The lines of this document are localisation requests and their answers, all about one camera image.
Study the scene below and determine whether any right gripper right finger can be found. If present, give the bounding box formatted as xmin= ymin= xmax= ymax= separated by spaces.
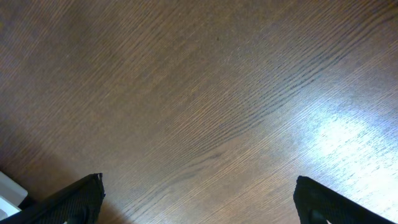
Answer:
xmin=293 ymin=175 xmax=394 ymax=224

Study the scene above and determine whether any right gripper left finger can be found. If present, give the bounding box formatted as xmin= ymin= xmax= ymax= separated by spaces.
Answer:
xmin=1 ymin=173 xmax=105 ymax=224

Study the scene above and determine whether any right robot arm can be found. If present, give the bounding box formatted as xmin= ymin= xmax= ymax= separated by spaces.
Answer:
xmin=1 ymin=173 xmax=389 ymax=224

